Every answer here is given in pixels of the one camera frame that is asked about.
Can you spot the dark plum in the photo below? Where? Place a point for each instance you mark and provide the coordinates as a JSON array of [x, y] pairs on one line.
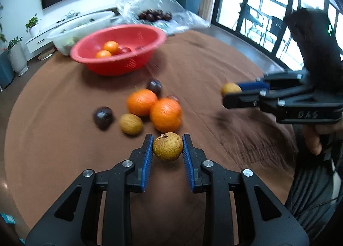
[[155, 86], [103, 118]]

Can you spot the small plant on cabinet left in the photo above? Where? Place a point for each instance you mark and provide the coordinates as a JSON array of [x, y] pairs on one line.
[[32, 27]]

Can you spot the white basin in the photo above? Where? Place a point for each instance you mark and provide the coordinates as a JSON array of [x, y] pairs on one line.
[[64, 37]]

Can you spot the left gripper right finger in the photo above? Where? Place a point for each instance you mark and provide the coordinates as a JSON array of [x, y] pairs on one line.
[[238, 204]]

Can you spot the mandarin orange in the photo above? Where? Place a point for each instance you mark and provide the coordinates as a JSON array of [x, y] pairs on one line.
[[166, 115], [140, 102]]

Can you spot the orange kumquat bottom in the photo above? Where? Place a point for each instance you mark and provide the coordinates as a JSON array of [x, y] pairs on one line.
[[103, 54]]

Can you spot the plant in white ribbed pot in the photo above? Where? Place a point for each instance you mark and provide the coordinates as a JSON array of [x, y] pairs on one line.
[[17, 57]]

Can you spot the white tv cabinet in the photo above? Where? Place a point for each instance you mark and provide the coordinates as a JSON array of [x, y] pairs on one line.
[[39, 41]]

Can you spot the green leafy vegetables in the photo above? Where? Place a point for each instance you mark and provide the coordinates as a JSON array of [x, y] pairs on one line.
[[76, 37]]

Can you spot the brown round tablecloth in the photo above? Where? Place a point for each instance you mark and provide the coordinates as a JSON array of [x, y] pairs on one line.
[[68, 119]]

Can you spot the smooth orange kumquat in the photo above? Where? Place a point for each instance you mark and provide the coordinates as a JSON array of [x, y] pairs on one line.
[[111, 46]]

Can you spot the small red jujube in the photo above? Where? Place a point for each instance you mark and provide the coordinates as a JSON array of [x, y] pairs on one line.
[[173, 97]]

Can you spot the brown longan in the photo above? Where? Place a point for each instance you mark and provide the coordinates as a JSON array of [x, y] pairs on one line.
[[230, 87], [131, 124], [168, 146]]

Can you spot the red plastic colander bowl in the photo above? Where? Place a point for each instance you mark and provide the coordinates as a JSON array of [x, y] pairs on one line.
[[142, 39]]

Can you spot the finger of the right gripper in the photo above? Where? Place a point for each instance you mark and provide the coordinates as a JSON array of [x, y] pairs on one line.
[[254, 98], [275, 81]]

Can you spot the person right hand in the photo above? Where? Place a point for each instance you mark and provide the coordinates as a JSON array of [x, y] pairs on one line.
[[312, 135]]

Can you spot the mandarin orange top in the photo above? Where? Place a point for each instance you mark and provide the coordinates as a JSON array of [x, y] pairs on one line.
[[140, 102]]

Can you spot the pile of dark cherries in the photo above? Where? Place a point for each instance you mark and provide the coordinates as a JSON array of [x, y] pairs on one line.
[[155, 15]]

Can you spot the clear plastic bag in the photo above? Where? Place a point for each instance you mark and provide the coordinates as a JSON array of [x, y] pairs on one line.
[[182, 21]]

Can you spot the tall plant blue pot left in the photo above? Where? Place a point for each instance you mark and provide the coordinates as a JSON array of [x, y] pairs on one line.
[[6, 70]]

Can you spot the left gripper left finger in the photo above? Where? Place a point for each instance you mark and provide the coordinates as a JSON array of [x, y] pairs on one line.
[[93, 199]]

